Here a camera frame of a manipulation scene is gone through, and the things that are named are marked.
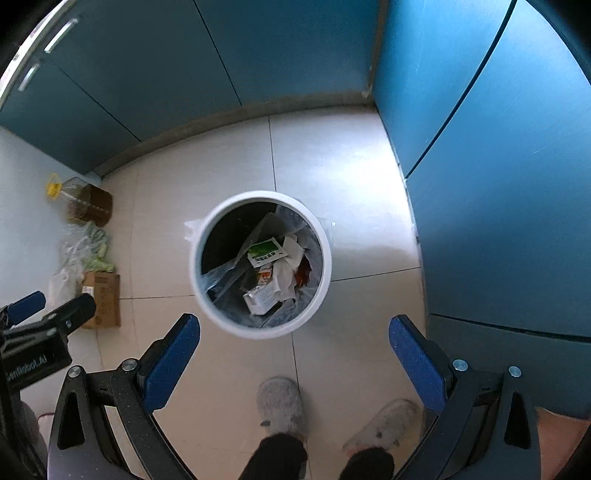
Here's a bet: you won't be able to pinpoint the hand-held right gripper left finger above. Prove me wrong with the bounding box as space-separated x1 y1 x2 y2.
47 314 201 480

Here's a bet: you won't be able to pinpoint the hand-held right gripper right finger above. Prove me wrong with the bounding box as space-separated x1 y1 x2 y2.
388 315 543 480

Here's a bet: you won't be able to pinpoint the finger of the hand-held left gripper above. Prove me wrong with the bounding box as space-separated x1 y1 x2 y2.
0 291 47 325
45 294 97 331

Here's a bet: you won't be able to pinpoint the small green and yellow box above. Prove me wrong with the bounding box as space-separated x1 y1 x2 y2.
243 284 283 316

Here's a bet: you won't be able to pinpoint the black and white trash bin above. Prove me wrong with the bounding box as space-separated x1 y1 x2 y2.
187 190 332 341

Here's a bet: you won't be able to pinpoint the green sachet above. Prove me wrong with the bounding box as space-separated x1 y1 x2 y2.
247 237 289 268

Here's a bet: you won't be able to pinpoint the white tissue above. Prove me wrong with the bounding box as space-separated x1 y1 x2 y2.
272 234 308 301

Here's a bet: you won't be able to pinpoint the person's left forearm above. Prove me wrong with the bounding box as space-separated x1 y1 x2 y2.
14 401 49 462

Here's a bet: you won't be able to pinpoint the cardboard box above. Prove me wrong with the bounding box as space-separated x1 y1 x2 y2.
82 271 122 329

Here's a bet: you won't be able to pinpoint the plastic bag with greens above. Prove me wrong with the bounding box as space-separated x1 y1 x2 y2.
48 224 116 315

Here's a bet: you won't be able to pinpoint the oil bottle with yellow cap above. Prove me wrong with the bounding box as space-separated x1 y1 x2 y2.
46 173 114 227

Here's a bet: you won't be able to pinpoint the person's dark pants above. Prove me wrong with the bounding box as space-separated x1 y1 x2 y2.
238 433 395 480

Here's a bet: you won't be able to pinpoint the pink cloth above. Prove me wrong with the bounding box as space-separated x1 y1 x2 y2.
536 406 585 467

